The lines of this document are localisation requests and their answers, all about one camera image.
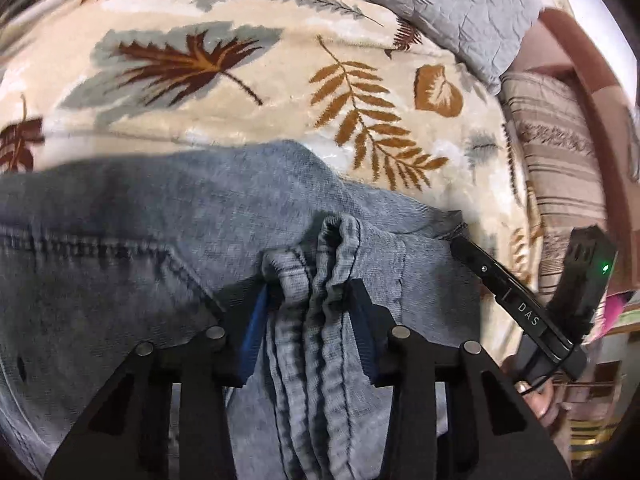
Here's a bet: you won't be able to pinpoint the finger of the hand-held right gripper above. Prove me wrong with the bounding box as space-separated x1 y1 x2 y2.
450 236 511 301

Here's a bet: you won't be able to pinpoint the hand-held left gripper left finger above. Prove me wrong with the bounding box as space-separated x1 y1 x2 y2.
44 280 273 480

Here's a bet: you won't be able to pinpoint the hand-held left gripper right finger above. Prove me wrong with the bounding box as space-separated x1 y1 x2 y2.
347 277 573 480

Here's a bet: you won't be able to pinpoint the grey denim pants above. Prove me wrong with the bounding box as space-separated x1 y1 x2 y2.
0 140 493 480

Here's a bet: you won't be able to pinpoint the person's right hand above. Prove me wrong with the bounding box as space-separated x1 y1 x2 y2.
505 355 558 418

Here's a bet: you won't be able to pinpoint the pink cloth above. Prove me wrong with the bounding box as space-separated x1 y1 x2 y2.
602 292 632 336

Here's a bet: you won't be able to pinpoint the striped floral bolster pillow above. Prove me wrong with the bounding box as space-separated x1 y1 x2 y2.
500 71 613 301

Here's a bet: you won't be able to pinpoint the leaf print blanket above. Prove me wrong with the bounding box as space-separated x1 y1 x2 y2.
0 0 546 291

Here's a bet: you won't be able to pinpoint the brown pink pillow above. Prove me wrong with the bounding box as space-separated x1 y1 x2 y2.
515 7 640 191

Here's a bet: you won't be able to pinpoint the grey quilted pillow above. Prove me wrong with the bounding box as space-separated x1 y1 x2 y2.
287 0 543 95

